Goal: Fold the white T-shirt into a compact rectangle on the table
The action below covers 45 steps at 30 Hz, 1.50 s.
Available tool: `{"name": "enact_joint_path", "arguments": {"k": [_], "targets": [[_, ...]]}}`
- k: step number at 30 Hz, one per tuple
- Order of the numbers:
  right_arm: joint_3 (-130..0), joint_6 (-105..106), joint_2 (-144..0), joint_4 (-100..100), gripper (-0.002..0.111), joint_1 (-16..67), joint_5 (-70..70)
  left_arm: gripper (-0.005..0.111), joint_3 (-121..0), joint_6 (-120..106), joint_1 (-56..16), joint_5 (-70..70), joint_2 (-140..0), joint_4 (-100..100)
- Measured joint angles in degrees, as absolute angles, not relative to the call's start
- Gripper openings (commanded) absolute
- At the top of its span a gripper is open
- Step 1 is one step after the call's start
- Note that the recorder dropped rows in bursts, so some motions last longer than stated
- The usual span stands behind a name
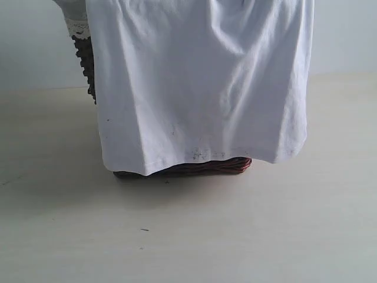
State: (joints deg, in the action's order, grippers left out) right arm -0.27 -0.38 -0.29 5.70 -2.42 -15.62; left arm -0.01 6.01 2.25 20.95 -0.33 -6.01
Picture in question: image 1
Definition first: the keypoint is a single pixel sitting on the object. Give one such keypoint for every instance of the white t-shirt red lettering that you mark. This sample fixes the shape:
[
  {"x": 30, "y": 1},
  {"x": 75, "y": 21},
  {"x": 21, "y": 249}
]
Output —
[{"x": 195, "y": 81}]

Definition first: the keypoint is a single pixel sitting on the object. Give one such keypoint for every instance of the dark brown wicker basket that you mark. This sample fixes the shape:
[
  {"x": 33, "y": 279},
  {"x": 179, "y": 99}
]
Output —
[{"x": 233, "y": 166}]

